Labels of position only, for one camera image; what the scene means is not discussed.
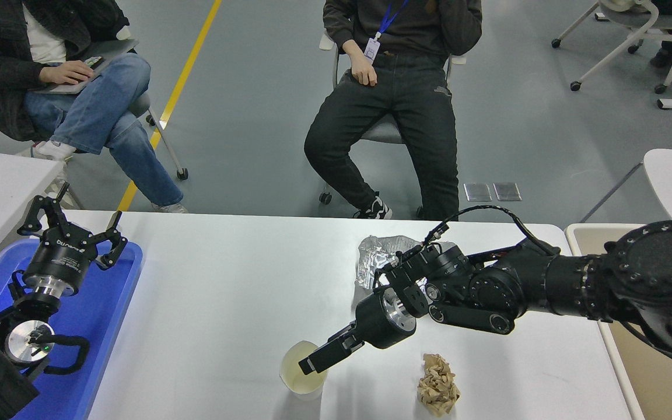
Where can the grey laptop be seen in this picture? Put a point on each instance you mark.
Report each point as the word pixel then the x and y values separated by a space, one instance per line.
pixel 120 49

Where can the white paper cup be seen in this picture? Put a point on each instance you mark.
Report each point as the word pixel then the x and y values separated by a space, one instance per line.
pixel 307 386

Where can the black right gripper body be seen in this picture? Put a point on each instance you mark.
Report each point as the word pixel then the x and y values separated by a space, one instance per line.
pixel 374 321

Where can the blue plastic tray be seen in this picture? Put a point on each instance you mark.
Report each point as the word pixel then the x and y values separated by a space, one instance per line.
pixel 102 315

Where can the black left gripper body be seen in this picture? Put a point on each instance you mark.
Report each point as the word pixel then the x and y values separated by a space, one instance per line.
pixel 59 259

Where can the large pale bin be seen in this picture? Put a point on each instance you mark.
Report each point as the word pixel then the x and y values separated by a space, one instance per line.
pixel 651 379

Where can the person's right hand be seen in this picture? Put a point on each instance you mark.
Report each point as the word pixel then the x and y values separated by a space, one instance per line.
pixel 365 71
pixel 67 73

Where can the crumpled tan paper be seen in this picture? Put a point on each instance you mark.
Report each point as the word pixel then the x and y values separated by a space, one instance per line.
pixel 438 385

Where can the metal floor outlet cover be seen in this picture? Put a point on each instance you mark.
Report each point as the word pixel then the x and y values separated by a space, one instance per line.
pixel 478 192
pixel 507 191

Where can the foil tray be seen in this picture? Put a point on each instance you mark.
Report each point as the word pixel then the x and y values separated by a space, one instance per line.
pixel 374 256

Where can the grey office chair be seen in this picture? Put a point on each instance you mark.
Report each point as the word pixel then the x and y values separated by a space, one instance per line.
pixel 662 22
pixel 382 131
pixel 142 105

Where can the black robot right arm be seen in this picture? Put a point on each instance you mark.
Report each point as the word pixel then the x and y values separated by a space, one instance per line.
pixel 651 268

